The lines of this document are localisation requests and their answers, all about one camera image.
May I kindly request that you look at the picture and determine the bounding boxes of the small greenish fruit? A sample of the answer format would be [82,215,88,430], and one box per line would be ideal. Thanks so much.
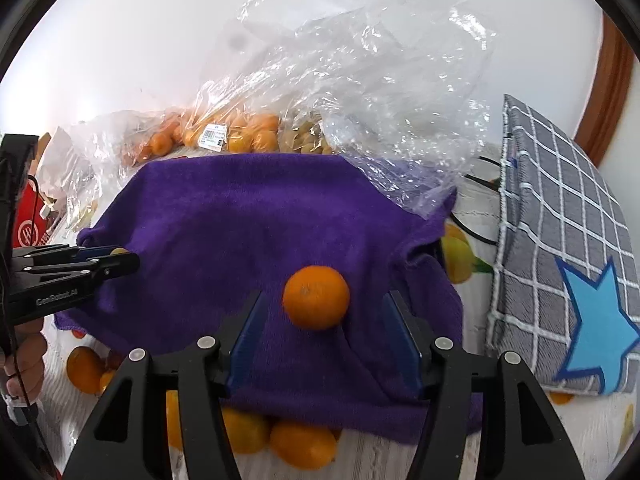
[110,247,128,256]

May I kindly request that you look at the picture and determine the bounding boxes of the large orange mandarin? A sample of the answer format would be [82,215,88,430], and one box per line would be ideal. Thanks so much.
[282,266,350,330]

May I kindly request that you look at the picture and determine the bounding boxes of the person's left hand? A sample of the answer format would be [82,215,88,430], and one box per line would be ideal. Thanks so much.
[1,318,48,401]

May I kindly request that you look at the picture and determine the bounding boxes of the round orange mandarin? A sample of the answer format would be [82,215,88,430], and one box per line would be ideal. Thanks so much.
[166,390,183,452]

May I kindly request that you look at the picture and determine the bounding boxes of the red paper bag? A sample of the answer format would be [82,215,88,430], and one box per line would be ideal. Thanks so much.
[12,180,58,248]

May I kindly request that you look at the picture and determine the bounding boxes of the small orange mandarin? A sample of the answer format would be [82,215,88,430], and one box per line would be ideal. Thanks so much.
[99,350,124,394]

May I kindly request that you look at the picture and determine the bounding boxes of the dark orange mandarin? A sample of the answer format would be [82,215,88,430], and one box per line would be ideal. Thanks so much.
[66,346,105,396]

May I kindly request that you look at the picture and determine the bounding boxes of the white plastic bag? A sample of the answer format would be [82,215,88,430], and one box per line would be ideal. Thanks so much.
[36,128,100,231]

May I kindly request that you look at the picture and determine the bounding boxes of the tall oval orange fruit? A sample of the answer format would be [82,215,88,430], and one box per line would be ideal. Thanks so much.
[222,406,270,455]

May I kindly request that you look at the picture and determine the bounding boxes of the grey checked cushion blue star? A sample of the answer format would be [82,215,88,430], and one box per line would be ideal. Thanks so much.
[486,96,639,396]

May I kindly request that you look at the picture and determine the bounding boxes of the bag of small oranges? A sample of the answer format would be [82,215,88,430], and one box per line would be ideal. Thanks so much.
[118,105,334,167]

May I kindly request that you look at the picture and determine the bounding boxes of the purple towel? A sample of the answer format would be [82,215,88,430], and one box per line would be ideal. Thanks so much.
[55,154,463,444]

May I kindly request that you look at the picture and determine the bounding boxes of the clear plastic bag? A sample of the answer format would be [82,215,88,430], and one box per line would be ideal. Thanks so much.
[192,0,497,217]

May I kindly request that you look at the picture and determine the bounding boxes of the black cable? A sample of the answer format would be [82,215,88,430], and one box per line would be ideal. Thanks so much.
[449,155,504,246]

